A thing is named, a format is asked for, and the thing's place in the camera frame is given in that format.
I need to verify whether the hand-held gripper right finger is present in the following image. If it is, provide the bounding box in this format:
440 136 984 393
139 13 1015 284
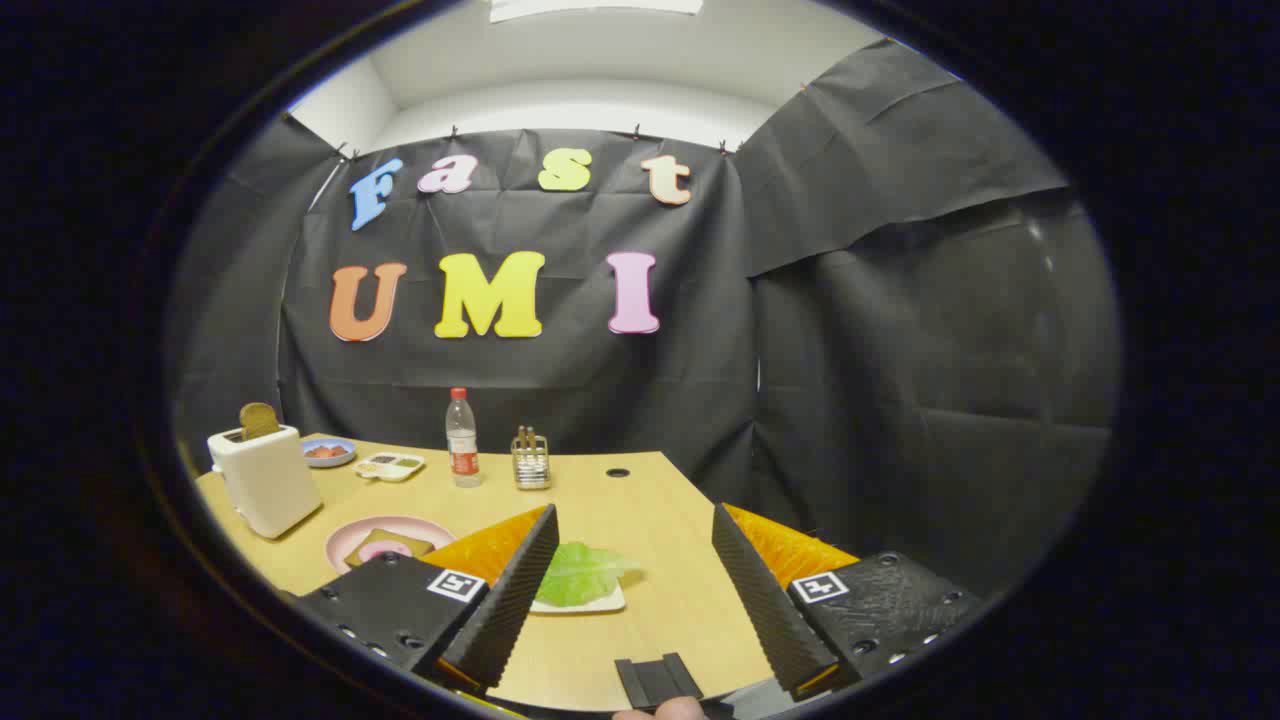
710 503 983 703

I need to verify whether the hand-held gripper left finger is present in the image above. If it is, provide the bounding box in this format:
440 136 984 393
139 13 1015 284
293 503 561 696

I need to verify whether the green lettuce leaf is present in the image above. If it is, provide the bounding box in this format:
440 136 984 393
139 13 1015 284
535 541 641 608

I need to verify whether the white square plate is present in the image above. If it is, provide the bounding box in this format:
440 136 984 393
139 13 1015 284
528 580 627 614

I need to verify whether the dark brown bread slice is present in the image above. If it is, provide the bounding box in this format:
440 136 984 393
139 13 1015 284
345 528 436 569

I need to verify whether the clear red-capped water bottle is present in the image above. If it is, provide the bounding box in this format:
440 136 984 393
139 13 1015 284
445 388 483 489

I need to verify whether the round pink plate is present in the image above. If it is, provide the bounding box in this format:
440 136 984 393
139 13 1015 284
325 515 458 576

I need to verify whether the white divided condiment tray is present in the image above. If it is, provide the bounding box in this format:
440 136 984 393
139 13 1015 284
353 452 426 483

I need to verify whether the black backdrop cloth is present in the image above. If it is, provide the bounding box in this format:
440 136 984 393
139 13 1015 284
165 38 1121 601

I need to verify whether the white toaster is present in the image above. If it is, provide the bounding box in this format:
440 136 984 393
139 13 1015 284
207 425 324 541

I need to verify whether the ceiling light panel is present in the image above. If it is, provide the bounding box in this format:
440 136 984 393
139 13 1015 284
488 0 705 23

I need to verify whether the metal wire utensil holder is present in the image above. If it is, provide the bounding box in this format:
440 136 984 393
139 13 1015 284
511 435 552 491

